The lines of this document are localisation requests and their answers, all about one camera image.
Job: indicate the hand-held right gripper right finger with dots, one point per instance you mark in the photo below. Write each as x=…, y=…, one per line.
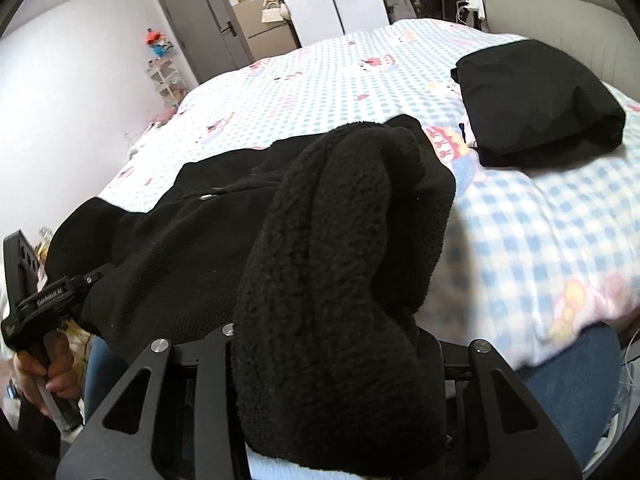
x=477, y=385

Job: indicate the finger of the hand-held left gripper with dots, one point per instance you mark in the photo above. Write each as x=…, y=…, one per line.
x=100, y=274

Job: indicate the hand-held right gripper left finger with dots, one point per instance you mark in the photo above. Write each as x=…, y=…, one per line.
x=212, y=385

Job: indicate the black fleece jacket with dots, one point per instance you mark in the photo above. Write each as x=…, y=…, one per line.
x=325, y=260

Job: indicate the folded black clothes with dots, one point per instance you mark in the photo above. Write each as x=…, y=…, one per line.
x=535, y=100

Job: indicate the person's left hand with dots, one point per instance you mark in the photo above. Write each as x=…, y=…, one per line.
x=62, y=365

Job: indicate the person's blue jeans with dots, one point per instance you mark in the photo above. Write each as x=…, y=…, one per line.
x=565, y=390

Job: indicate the blue checkered printed blanket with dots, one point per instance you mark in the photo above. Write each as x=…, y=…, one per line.
x=525, y=235

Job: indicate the red hat plush doll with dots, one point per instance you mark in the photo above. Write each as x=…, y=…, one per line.
x=156, y=40

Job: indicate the grey door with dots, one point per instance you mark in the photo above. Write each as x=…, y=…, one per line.
x=200, y=25

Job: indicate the beige cabinet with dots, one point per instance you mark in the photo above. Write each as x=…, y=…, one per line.
x=265, y=40

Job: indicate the white handbag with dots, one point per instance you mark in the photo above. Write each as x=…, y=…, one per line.
x=272, y=12

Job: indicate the grey padded bed headboard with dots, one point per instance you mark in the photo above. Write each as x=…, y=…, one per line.
x=550, y=10

